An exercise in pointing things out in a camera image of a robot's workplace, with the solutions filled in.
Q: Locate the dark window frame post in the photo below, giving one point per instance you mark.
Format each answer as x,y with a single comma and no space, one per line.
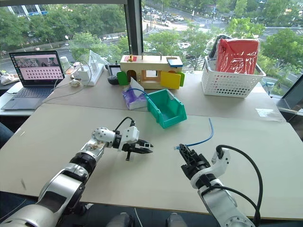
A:
133,26

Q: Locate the white paper cup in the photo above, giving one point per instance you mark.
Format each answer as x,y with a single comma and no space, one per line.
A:
65,63

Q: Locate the white perforated plastic basket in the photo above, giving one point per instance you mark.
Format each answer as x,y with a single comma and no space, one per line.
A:
227,84

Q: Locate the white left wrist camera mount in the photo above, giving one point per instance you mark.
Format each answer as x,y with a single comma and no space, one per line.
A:
131,134

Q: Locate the white power adapter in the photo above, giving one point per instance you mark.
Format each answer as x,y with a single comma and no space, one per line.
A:
83,73

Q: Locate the small crumpled white object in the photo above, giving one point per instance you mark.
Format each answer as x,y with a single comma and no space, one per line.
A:
75,83

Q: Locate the red package in plastic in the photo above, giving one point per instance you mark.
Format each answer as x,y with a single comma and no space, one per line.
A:
237,55

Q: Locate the green plastic bin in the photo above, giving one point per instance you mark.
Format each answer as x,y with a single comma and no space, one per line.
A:
165,111

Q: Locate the open laptop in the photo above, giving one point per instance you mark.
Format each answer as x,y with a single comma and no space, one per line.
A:
35,71

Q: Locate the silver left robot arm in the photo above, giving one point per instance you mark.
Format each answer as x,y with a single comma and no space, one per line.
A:
68,175

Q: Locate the black bag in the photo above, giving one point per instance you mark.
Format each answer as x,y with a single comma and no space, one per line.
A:
214,48

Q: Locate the clear plastic bag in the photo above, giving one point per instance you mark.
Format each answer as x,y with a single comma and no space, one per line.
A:
95,58

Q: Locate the white power strip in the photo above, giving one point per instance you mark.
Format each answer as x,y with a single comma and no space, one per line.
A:
95,75

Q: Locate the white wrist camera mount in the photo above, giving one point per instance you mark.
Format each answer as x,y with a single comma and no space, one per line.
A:
131,134
223,163

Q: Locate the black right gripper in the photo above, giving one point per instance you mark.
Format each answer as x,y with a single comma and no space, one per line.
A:
197,166

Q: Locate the dark rounded shape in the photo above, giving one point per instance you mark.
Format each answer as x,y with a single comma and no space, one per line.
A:
177,220
119,220

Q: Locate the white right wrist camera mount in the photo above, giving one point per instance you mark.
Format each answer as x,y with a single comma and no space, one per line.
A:
223,163

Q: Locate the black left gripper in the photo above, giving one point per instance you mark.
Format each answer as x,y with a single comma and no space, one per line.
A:
129,148

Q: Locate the wooden toy lock box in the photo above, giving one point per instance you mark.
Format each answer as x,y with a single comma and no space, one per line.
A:
151,68

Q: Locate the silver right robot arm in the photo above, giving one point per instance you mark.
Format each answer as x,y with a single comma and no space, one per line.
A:
219,202

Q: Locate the black handheld controller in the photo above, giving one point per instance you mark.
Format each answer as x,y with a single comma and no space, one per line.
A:
114,72

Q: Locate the snack bag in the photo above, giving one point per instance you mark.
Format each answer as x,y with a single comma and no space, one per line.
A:
8,79

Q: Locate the purple tissue pack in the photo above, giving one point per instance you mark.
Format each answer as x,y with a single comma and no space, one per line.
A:
133,100

